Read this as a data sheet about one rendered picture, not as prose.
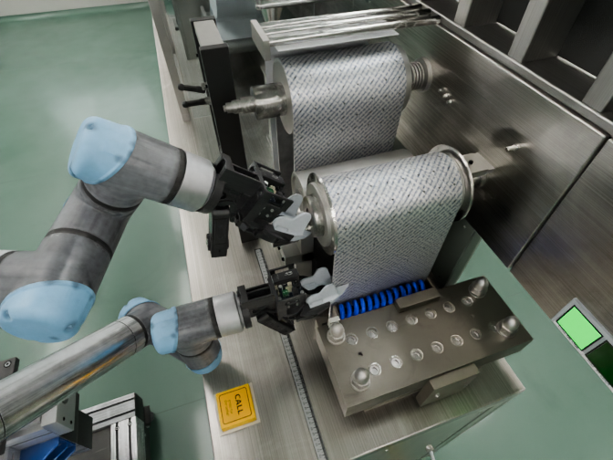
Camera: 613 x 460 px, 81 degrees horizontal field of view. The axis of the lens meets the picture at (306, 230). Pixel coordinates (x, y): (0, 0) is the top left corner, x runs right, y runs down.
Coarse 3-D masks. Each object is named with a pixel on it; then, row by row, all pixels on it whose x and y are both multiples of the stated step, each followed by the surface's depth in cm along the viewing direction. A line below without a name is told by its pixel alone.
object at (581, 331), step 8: (568, 312) 57; (576, 312) 56; (560, 320) 59; (568, 320) 57; (576, 320) 56; (584, 320) 55; (568, 328) 58; (576, 328) 56; (584, 328) 55; (592, 328) 54; (576, 336) 57; (584, 336) 55; (592, 336) 54; (584, 344) 56
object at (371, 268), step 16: (400, 240) 66; (416, 240) 68; (432, 240) 70; (336, 256) 63; (352, 256) 65; (368, 256) 67; (384, 256) 68; (400, 256) 70; (416, 256) 73; (432, 256) 75; (336, 272) 67; (352, 272) 69; (368, 272) 71; (384, 272) 73; (400, 272) 75; (416, 272) 78; (352, 288) 74; (368, 288) 76; (384, 288) 78; (336, 304) 76
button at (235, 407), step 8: (248, 384) 76; (224, 392) 75; (232, 392) 75; (240, 392) 75; (248, 392) 75; (216, 400) 74; (224, 400) 74; (232, 400) 74; (240, 400) 74; (248, 400) 74; (224, 408) 73; (232, 408) 73; (240, 408) 73; (248, 408) 73; (224, 416) 72; (232, 416) 72; (240, 416) 72; (248, 416) 72; (224, 424) 71; (232, 424) 71; (240, 424) 72
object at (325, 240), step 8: (312, 184) 61; (312, 192) 62; (320, 192) 59; (464, 192) 63; (320, 200) 58; (328, 216) 58; (328, 224) 58; (328, 232) 58; (320, 240) 65; (328, 240) 60
